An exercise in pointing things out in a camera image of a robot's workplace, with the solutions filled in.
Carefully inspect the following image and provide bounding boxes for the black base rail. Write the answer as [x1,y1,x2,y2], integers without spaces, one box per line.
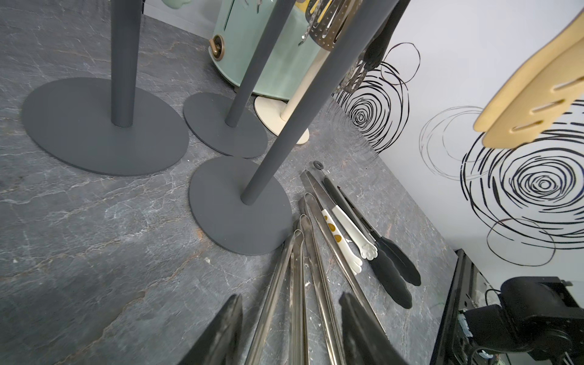
[430,249,477,364]

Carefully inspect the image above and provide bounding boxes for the dark grey rack stand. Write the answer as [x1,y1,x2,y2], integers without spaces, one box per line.
[183,1,295,158]
[189,1,398,255]
[21,1,189,176]

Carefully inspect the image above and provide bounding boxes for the white handled slotted steel tongs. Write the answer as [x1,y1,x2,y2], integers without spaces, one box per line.
[298,0,362,52]

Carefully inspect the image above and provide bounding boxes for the slim black tongs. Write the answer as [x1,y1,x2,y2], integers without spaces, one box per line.
[298,192,384,364]

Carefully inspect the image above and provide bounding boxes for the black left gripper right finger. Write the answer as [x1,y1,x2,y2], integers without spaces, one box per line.
[339,292,408,365]

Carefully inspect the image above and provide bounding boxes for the wooden bamboo tongs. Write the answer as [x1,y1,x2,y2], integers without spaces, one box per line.
[474,12,583,149]

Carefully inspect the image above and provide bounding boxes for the dark grey rack stand back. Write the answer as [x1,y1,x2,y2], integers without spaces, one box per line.
[183,1,295,158]

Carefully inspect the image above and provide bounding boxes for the black nylon tongs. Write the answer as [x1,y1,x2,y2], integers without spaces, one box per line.
[309,161,421,310]

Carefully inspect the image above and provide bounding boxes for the cream utensil rack stand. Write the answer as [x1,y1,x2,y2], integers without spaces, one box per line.
[254,48,330,136]

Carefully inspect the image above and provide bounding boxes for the dark grey rack stand front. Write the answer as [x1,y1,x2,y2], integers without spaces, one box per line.
[21,1,189,176]

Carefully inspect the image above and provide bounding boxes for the small steel tongs white tip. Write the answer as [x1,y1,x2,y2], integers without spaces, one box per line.
[301,170,379,274]

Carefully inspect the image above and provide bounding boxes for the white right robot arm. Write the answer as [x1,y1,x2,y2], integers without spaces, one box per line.
[459,276,583,364]

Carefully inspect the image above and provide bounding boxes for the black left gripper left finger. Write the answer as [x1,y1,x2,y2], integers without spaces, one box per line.
[179,294,243,365]

